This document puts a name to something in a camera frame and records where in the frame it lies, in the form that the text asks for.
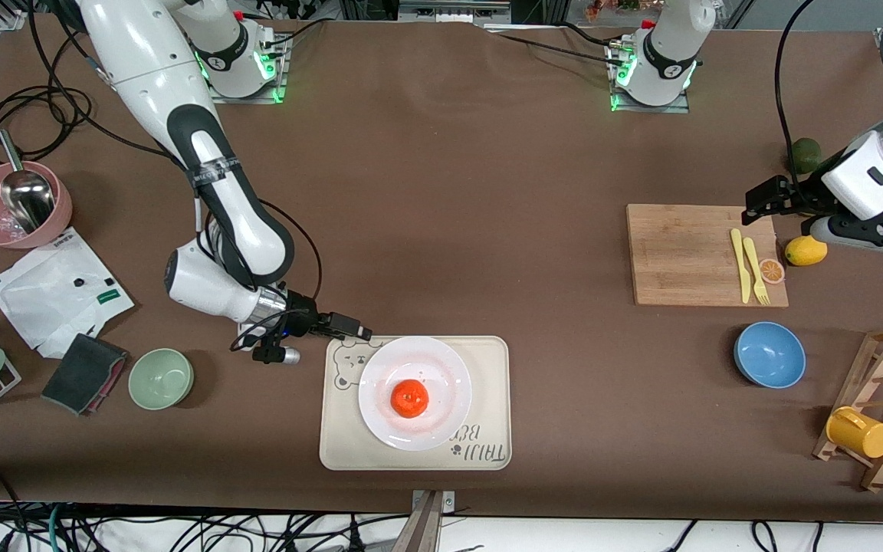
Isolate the orange fruit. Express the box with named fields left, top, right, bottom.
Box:
left=390, top=379, right=430, bottom=419

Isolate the white round plate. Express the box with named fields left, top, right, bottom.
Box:
left=358, top=336, right=473, bottom=452

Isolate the green lime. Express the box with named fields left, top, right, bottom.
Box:
left=791, top=138, right=823, bottom=174

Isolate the yellow plastic fork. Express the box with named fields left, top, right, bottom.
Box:
left=742, top=237, right=771, bottom=306

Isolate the yellow plastic knife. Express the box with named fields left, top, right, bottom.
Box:
left=730, top=228, right=752, bottom=304

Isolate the yellow lemon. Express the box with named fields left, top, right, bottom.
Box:
left=785, top=235, right=829, bottom=268

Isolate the wooden cutting board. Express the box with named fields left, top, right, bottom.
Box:
left=625, top=203, right=789, bottom=308

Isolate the blue bowl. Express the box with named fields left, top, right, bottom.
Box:
left=734, top=321, right=807, bottom=389

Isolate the beige bear tray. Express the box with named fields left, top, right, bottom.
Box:
left=319, top=335, right=513, bottom=471

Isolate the green bowl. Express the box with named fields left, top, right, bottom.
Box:
left=128, top=348, right=195, bottom=411

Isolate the wooden peg rack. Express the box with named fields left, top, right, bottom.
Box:
left=812, top=324, right=883, bottom=493

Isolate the dark grey sponge cloth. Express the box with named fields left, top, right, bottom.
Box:
left=41, top=333, right=130, bottom=416

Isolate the yellow mug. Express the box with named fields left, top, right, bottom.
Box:
left=826, top=406, right=883, bottom=459

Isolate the white plastic bag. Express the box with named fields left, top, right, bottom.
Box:
left=0, top=228, right=136, bottom=360

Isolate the metal scoop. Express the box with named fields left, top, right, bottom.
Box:
left=0, top=129, right=56, bottom=235

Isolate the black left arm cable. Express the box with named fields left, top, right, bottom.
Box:
left=774, top=0, right=827, bottom=191

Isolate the black left base cable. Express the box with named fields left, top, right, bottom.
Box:
left=486, top=25, right=625, bottom=68

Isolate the black base cable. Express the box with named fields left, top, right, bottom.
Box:
left=261, top=17, right=329, bottom=51
left=486, top=25, right=625, bottom=68

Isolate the black right base cable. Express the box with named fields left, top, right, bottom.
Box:
left=261, top=17, right=329, bottom=51

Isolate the teal floor cable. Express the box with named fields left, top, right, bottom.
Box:
left=44, top=503, right=67, bottom=552

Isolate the coiled black table cable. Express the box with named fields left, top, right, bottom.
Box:
left=0, top=0, right=182, bottom=177

